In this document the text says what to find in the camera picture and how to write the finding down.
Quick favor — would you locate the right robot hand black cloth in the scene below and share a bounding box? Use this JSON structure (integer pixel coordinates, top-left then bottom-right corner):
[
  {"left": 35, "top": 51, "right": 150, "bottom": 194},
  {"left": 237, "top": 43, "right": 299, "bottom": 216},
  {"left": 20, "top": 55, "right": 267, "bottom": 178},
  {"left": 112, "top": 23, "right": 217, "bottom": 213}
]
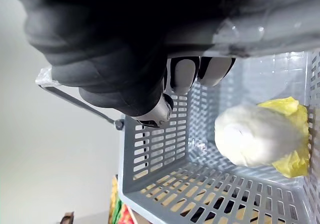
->
[{"left": 9, "top": 0, "right": 266, "bottom": 129}]

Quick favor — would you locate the grey basket handle plastic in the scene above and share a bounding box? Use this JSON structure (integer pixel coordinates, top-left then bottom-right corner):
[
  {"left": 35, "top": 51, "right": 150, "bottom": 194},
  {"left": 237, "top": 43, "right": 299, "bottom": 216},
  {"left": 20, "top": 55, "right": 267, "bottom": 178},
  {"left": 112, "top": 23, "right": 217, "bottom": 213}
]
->
[{"left": 34, "top": 0, "right": 320, "bottom": 131}]

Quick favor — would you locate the small brown object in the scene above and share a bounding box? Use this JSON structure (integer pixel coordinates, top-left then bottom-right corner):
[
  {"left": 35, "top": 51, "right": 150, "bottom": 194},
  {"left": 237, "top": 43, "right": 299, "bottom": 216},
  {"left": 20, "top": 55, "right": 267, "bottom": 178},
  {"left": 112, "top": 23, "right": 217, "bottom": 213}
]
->
[{"left": 59, "top": 210, "right": 76, "bottom": 224}]

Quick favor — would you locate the colourful printed package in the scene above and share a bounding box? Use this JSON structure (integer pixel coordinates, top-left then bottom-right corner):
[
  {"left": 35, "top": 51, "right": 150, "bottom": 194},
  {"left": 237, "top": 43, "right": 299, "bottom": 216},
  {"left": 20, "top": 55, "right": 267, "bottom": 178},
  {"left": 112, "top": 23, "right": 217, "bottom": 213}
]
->
[{"left": 108, "top": 175, "right": 138, "bottom": 224}]

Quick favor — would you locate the white yellow napa cabbage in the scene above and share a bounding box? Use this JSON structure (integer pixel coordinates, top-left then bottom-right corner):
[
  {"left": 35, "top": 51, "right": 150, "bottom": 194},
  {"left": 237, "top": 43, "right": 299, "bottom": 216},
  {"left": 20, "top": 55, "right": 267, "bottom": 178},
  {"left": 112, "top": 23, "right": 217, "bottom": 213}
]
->
[{"left": 214, "top": 96, "right": 311, "bottom": 178}]

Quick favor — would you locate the grey plastic slotted basket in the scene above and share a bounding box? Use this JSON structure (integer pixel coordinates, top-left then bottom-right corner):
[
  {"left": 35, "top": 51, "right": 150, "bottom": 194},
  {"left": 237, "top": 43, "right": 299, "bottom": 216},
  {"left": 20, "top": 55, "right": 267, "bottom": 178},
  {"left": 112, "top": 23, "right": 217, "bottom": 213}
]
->
[{"left": 117, "top": 48, "right": 320, "bottom": 224}]

